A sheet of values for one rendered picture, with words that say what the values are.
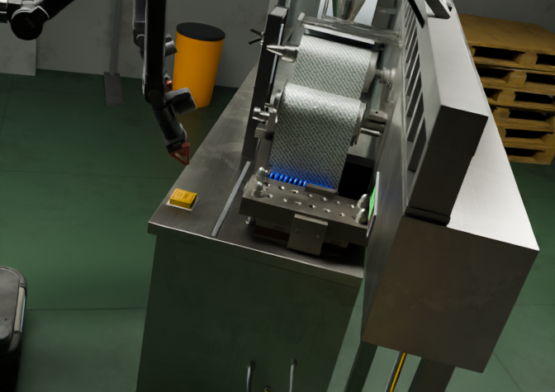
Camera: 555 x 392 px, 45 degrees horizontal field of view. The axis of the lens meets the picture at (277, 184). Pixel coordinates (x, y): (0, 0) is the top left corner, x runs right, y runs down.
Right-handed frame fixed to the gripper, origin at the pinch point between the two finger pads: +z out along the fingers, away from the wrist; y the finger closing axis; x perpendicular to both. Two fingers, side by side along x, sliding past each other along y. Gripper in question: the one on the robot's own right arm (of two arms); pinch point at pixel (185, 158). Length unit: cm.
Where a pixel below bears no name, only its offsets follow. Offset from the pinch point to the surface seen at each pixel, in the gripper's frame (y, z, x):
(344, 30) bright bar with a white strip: 20, -11, -64
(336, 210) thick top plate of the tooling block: -25.0, 22.7, -36.5
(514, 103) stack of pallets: 231, 193, -227
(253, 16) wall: 336, 88, -69
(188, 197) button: -3.2, 11.8, 4.0
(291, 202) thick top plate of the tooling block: -21.2, 16.2, -25.1
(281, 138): -3.6, 4.4, -30.1
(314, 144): -7.8, 8.4, -38.8
